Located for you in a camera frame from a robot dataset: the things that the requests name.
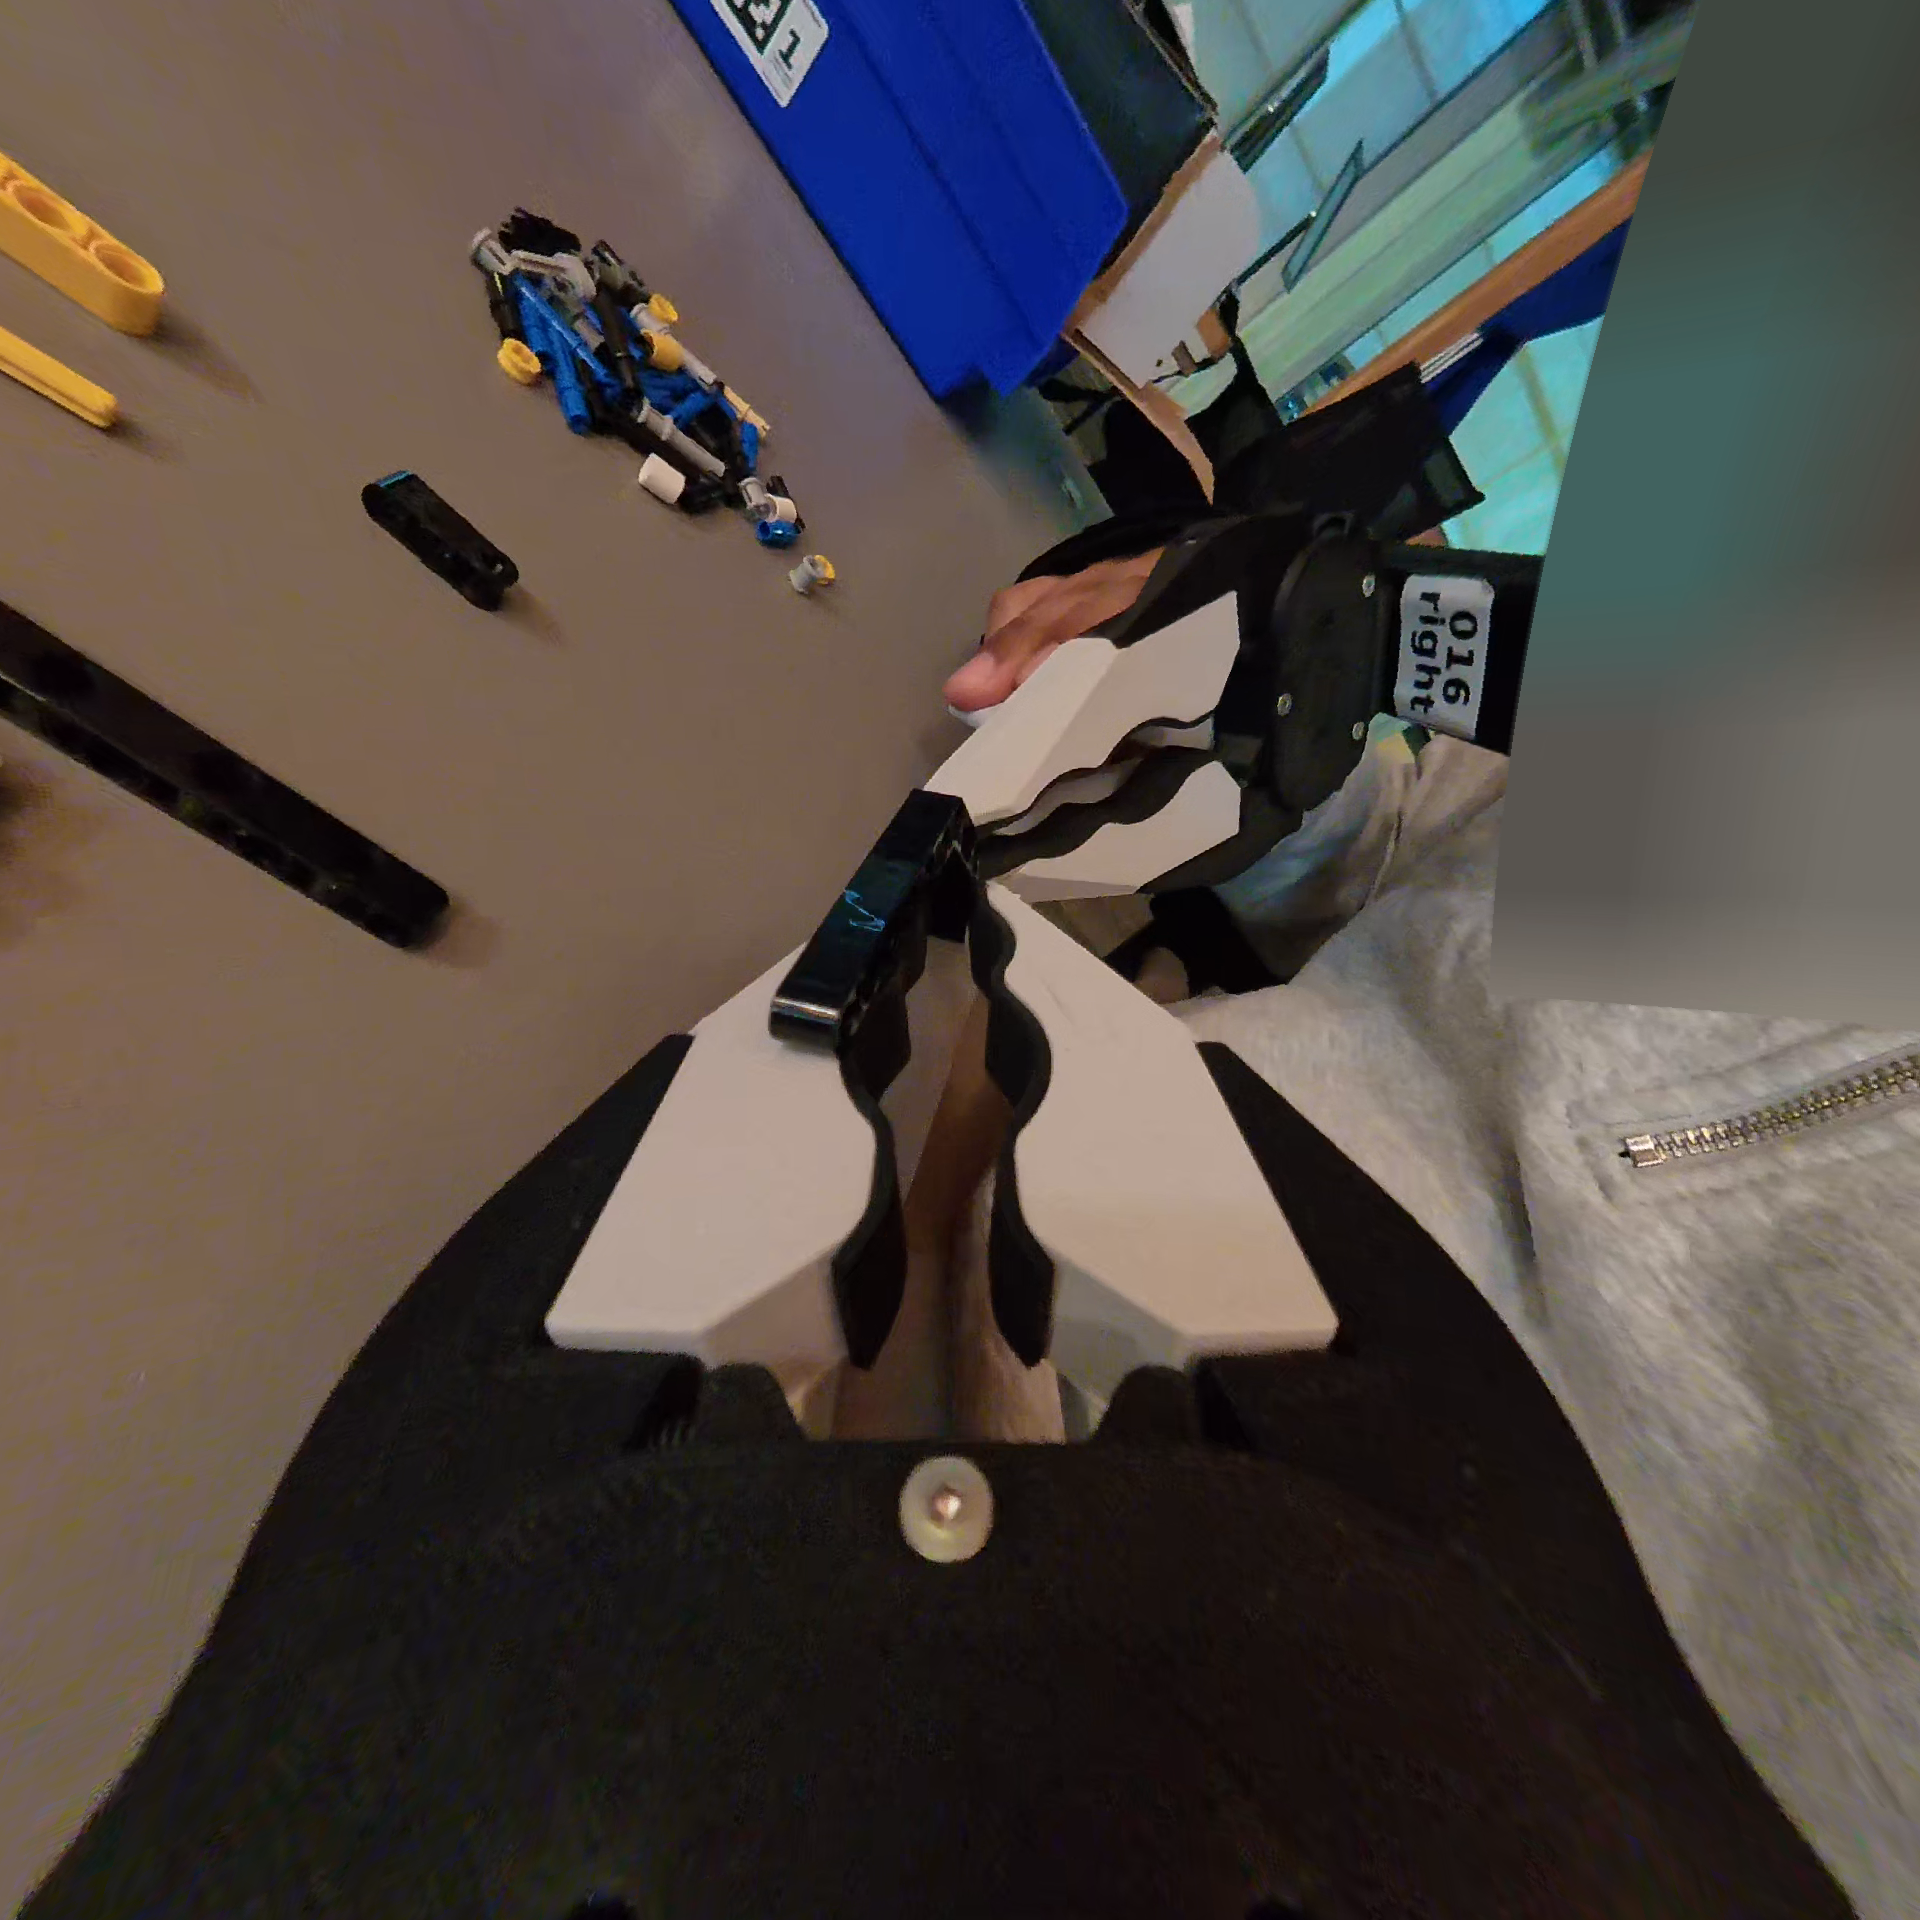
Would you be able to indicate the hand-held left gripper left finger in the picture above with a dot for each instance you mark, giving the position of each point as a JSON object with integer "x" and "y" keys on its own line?
{"x": 705, "y": 1201}

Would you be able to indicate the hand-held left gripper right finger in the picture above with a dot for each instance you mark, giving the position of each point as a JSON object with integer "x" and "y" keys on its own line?
{"x": 1154, "y": 1201}

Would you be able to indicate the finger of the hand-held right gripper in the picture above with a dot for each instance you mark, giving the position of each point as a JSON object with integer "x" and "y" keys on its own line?
{"x": 1154, "y": 848}
{"x": 1079, "y": 704}

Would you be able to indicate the black lego frame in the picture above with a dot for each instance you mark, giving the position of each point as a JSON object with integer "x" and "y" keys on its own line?
{"x": 869, "y": 932}

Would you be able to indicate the person's right forearm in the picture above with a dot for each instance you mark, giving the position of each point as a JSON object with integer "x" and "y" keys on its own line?
{"x": 1395, "y": 840}

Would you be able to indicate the pile of small lego pins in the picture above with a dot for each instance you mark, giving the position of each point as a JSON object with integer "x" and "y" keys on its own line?
{"x": 615, "y": 345}

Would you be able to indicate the long black lego beam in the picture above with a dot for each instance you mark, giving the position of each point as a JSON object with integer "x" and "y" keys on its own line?
{"x": 225, "y": 780}

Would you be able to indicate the small black lego connector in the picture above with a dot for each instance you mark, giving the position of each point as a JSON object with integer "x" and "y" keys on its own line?
{"x": 442, "y": 540}

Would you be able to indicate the yellow lego axle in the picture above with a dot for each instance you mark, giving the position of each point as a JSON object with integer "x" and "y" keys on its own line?
{"x": 54, "y": 378}

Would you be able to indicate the long yellow lego beam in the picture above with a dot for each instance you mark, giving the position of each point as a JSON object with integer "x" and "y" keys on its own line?
{"x": 77, "y": 248}

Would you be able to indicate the person's right hand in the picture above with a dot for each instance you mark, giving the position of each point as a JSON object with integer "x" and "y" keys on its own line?
{"x": 1049, "y": 608}

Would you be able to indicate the tan trousers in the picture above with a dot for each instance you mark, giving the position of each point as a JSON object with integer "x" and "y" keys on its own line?
{"x": 949, "y": 1230}

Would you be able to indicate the white cardboard box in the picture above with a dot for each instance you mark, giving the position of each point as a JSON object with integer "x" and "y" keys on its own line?
{"x": 1185, "y": 255}

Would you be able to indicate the blue plastic bin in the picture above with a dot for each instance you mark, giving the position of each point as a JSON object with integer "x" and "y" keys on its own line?
{"x": 931, "y": 182}

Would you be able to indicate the grey fleece jacket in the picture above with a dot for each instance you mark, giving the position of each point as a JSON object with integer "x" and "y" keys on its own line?
{"x": 1725, "y": 1425}

